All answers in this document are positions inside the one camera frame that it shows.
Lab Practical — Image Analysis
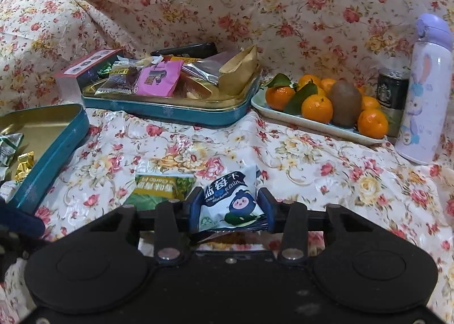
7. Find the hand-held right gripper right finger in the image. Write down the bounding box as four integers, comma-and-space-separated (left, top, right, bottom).
258, 187, 375, 264

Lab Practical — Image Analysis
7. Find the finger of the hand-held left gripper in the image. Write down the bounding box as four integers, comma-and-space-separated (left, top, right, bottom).
0, 200, 47, 239

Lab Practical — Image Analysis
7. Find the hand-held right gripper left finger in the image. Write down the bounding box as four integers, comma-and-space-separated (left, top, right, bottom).
89, 186, 203, 264

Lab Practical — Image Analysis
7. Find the dark blue and white packet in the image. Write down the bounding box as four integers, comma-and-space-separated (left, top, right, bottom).
196, 164, 266, 234

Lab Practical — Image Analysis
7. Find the gold foil candy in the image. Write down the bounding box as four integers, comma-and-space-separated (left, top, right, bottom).
13, 151, 35, 182

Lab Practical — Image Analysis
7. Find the green and white snack packet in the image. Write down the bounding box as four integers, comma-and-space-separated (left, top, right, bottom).
0, 132, 24, 169

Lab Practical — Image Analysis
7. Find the teal tin tray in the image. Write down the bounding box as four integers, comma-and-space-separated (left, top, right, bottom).
0, 103, 90, 214

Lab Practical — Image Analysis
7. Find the olive green snack packet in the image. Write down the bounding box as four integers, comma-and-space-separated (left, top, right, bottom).
124, 167, 197, 210

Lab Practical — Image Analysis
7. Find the teal tin with compartments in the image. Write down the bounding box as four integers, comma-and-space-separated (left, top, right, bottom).
81, 69, 263, 129

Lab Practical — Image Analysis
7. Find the white fruit plate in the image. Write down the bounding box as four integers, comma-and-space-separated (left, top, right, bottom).
251, 88, 387, 147

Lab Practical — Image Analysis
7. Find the plate of oranges and kiwi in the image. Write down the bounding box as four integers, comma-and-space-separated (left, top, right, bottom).
264, 74, 390, 139

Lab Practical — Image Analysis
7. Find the brown kiwi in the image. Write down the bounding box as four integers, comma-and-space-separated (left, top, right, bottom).
326, 80, 363, 128

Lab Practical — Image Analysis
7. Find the pink snack packet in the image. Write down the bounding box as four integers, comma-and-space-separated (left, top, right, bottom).
136, 60, 185, 96

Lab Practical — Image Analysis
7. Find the clear brownish plastic packet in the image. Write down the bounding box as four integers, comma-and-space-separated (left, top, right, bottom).
181, 51, 242, 85

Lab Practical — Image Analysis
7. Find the brown paper bag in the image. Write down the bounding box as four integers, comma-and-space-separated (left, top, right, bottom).
218, 45, 260, 97

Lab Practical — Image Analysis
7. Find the clear packet of dark fruit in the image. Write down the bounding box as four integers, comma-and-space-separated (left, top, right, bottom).
94, 65, 142, 96

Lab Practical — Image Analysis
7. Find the red and white carton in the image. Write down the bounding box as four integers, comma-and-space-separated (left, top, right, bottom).
55, 48, 125, 105

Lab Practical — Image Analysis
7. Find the red and yellow snack packet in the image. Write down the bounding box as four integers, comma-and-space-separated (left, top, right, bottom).
161, 55, 199, 64

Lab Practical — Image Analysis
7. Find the black rectangular case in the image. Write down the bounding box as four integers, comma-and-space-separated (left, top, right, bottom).
150, 42, 218, 60

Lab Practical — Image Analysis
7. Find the purple and green foil candy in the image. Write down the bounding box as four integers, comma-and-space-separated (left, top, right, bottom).
96, 60, 116, 78

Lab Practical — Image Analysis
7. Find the dark coffee can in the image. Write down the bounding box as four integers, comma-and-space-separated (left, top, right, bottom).
376, 69, 411, 136

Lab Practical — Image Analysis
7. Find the purple rabbit print bottle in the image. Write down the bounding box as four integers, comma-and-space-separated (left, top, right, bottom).
394, 13, 454, 166

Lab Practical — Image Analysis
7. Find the floral cloth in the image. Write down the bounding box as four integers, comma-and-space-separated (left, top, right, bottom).
0, 0, 454, 324

